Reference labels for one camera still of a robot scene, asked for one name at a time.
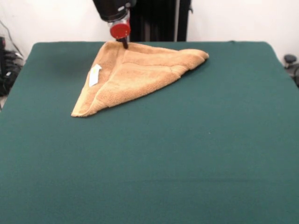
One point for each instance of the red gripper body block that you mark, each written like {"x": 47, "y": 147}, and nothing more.
{"x": 120, "y": 30}

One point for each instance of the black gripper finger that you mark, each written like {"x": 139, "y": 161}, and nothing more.
{"x": 123, "y": 43}

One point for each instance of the tan terry towel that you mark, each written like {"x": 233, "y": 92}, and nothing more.
{"x": 140, "y": 74}

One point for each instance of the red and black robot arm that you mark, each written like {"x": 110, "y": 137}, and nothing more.
{"x": 112, "y": 9}

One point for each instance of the black stand behind table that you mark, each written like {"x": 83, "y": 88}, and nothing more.
{"x": 158, "y": 21}

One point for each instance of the dark green table cloth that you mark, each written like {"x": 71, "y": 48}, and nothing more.
{"x": 140, "y": 163}

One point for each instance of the grey pedestal foot with caster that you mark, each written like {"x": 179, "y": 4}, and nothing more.
{"x": 289, "y": 58}

